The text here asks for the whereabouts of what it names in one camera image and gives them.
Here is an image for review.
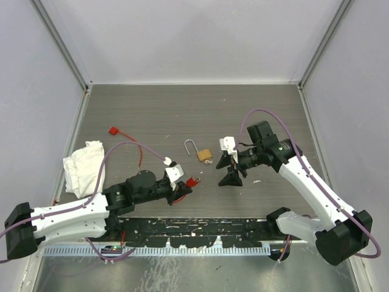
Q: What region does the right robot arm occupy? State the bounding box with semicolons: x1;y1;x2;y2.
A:
216;121;373;266

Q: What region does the white cloth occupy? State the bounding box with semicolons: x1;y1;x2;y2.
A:
63;141;105;199

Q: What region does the purple cable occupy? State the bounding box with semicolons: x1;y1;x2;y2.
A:
232;108;382;260
0;142;173;264

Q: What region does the red cable padlock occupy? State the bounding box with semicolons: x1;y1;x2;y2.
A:
173;177;199;204
109;127;143;169

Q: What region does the slotted cable duct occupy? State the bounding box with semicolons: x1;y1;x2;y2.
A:
43;244;271;257

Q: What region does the brass padlock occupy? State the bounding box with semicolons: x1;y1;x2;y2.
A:
184;139;213;164

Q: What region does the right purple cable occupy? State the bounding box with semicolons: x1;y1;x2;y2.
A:
232;108;382;260

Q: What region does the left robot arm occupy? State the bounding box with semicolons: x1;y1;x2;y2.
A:
2;170;192;261

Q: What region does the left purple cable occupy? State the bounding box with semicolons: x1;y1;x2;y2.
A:
0;142;173;264

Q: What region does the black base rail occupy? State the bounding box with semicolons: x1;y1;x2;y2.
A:
120;218;287;248

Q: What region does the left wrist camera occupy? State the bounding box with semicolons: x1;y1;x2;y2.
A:
164;157;184;190

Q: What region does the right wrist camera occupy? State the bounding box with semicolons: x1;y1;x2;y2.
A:
219;136;238;162

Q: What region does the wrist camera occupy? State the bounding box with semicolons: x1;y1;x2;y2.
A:
219;136;238;162
164;157;184;190

